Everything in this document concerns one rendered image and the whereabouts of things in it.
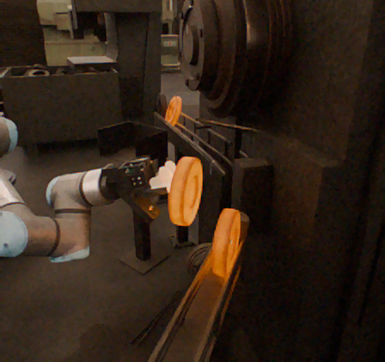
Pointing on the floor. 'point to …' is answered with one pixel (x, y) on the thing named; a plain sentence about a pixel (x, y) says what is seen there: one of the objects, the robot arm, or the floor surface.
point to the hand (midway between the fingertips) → (186, 183)
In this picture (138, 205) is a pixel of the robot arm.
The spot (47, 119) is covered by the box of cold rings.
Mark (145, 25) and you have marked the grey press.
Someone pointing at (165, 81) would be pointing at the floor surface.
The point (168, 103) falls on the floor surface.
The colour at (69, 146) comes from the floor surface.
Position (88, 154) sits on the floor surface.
